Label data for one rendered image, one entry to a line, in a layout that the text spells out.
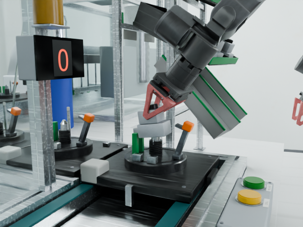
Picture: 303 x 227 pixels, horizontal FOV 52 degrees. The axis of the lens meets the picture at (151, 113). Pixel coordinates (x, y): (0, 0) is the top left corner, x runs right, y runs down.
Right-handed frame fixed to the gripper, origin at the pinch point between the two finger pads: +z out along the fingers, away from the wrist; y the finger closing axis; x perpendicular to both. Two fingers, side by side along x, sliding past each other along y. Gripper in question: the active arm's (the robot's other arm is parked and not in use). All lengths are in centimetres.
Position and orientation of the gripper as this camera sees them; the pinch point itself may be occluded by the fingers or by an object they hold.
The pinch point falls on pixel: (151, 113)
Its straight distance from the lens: 69.1
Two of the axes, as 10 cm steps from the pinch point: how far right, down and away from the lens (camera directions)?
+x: 7.1, 6.7, -2.2
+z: -5.6, 7.3, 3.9
